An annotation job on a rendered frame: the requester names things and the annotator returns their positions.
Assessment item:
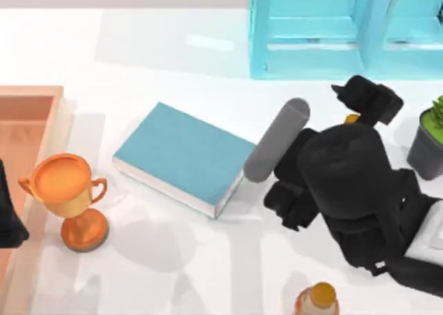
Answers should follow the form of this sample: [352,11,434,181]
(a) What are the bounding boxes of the pale grey rounded box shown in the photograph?
[244,98,311,184]

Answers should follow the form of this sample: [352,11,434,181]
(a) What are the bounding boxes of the orange bottle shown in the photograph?
[293,282,338,315]

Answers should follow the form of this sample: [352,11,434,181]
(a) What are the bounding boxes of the grey pot with green plant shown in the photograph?
[406,95,443,181]

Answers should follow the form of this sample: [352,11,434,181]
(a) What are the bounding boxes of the gold trophy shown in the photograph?
[17,152,111,253]

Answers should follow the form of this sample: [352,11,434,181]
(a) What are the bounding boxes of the blue book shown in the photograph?
[112,102,257,222]

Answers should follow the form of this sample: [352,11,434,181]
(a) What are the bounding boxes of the light blue rack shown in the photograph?
[249,0,443,80]

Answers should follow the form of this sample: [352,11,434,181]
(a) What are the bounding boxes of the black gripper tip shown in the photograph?
[0,159,30,249]

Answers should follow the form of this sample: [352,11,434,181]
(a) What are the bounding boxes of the salmon shallow box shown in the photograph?
[0,85,74,315]

